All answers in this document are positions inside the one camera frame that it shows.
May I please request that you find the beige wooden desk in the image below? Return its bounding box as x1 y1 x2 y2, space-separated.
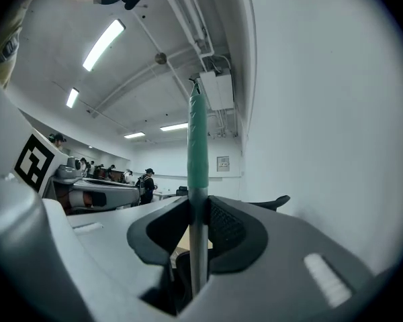
173 227 215 258

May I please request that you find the white desk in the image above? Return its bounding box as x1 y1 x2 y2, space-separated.
152 190 181 201

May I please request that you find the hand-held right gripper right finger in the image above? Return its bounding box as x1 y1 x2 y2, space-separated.
181 195 373 322

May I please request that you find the white ceiling box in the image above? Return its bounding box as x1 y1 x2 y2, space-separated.
199 70 235 111

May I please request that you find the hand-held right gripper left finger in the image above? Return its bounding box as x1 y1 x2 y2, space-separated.
0 179 191 322

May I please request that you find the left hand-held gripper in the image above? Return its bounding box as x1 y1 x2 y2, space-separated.
0 75 141 214

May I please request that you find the white ceiling conduit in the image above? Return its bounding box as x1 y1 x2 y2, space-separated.
153 0 234 76

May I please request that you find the person's beige shirt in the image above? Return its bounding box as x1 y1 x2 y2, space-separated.
0 0 33 90

